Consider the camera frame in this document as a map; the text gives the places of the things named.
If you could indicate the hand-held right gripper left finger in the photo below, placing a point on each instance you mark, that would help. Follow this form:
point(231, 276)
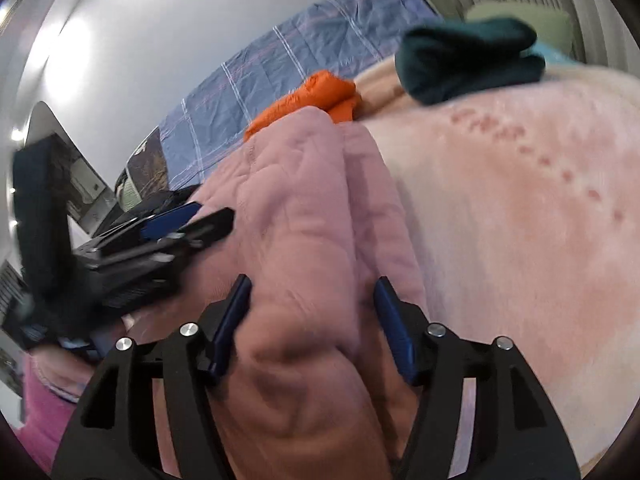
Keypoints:
point(230, 325)

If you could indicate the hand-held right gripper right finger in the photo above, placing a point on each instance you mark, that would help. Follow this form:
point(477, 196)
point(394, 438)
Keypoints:
point(395, 330)

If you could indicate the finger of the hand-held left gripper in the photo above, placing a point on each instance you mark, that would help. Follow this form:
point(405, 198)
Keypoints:
point(170, 220)
point(210, 227)

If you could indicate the pink fleece garment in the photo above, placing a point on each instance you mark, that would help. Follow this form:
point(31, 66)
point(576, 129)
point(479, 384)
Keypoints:
point(300, 240)

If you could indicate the dark printed pillow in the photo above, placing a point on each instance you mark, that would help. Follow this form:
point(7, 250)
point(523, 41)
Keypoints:
point(150, 160)

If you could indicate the pink and cream printed blanket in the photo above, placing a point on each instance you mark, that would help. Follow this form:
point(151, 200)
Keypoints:
point(525, 240)

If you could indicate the orange puffer jacket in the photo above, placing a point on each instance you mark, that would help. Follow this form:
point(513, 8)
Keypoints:
point(320, 90)

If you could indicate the blue plaid duvet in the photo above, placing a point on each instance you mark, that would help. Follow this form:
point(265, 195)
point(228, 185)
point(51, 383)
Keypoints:
point(300, 45)

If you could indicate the dark green garment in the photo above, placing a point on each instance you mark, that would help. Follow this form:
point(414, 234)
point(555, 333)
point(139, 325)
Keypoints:
point(460, 60)

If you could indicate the light blue cloth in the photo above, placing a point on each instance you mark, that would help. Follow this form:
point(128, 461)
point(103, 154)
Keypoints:
point(550, 55)

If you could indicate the light green pillow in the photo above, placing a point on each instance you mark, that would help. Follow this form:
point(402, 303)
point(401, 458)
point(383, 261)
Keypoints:
point(520, 15)

